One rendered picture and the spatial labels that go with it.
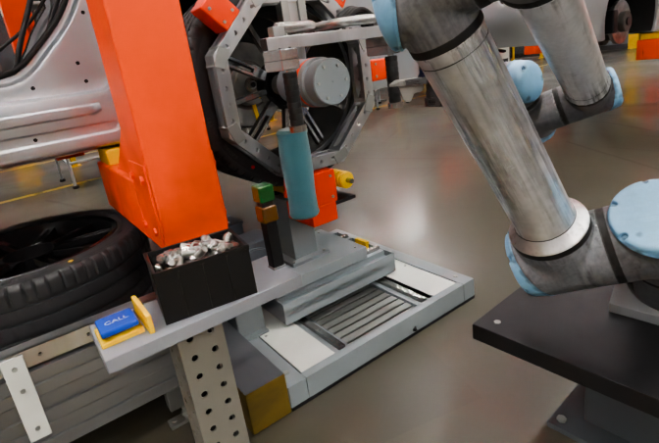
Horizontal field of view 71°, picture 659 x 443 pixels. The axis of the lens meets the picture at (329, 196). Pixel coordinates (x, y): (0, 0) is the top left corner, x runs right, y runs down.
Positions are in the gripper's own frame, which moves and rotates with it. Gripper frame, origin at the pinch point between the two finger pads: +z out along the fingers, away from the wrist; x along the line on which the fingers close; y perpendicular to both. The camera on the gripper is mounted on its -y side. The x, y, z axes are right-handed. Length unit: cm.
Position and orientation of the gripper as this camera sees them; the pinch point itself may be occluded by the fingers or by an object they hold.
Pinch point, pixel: (408, 77)
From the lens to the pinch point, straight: 133.9
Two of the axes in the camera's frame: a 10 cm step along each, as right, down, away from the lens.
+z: -5.8, -1.6, 8.0
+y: 1.5, 9.4, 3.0
